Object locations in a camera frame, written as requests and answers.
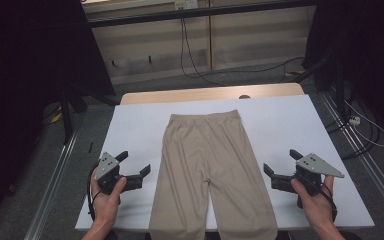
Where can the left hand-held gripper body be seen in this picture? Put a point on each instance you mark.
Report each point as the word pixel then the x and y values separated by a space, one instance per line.
pixel 106 165

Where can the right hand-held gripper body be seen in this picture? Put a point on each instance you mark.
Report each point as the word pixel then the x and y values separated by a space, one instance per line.
pixel 313 165

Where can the beige pants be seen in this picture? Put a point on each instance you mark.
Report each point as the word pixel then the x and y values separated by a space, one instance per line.
pixel 206 150

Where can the person's left hand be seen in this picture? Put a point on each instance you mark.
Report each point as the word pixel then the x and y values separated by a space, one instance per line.
pixel 106 206

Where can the person's right hand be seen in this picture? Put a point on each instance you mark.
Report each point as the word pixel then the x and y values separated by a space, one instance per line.
pixel 318 208

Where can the small black floor object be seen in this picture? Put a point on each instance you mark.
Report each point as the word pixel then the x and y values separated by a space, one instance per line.
pixel 90 147

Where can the white table mat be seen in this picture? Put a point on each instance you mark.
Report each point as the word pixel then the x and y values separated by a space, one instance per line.
pixel 133 126

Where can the white power strip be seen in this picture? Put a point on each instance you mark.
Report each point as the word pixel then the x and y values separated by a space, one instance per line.
pixel 355 120

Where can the black stand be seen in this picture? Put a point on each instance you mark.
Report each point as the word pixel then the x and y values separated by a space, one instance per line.
pixel 340 86
pixel 67 113

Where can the yellow floor tape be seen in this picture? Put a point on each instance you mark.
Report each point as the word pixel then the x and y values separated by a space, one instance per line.
pixel 295 73
pixel 56 117

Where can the black curtain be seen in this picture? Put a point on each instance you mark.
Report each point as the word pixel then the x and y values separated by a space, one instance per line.
pixel 20 83
pixel 370 50

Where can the light wooden cabinet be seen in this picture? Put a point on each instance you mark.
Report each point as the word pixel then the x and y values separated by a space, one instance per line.
pixel 246 40

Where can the black horizontal bar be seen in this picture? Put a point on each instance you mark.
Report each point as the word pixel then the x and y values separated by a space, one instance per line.
pixel 213 12

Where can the aluminium floor rail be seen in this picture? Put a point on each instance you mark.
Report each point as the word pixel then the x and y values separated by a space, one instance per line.
pixel 50 193
pixel 373 170

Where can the white wall socket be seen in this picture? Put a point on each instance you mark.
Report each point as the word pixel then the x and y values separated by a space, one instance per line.
pixel 186 4

